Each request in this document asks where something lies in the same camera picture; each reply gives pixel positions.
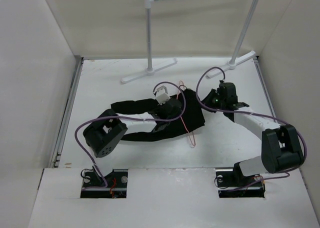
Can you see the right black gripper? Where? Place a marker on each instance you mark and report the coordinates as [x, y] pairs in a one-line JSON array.
[[213, 93]]

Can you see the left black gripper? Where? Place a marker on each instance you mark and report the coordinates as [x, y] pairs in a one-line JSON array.
[[177, 114]]

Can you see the black trousers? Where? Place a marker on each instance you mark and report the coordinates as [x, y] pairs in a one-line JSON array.
[[184, 104]]

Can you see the pink wire hanger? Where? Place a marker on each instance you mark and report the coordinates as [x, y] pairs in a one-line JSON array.
[[190, 134]]

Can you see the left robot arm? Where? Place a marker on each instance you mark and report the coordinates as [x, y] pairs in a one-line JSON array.
[[145, 120]]

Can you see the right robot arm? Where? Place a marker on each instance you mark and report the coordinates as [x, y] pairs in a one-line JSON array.
[[282, 149]]

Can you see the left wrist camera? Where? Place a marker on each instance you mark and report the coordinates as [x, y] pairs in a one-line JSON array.
[[161, 95]]

